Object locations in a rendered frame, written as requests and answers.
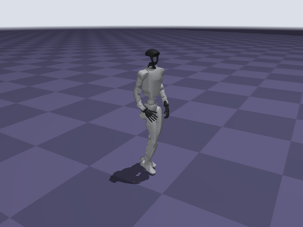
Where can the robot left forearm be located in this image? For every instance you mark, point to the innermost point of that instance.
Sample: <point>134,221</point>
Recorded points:
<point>163,96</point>

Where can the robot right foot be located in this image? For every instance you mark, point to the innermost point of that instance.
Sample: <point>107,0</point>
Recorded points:
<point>148,168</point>

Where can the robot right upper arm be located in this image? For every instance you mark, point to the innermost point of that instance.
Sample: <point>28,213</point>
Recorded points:
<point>141,75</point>

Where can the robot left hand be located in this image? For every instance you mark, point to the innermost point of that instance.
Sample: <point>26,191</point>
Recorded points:
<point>166,109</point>

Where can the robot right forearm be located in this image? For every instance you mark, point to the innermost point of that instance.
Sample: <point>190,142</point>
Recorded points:
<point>138,100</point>

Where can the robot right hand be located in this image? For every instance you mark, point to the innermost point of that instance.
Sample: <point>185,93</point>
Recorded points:
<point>149,113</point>

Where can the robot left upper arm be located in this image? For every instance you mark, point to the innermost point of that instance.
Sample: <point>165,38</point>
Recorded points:
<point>162,73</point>

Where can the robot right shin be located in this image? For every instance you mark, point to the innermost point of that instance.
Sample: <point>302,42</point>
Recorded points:
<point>150,150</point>

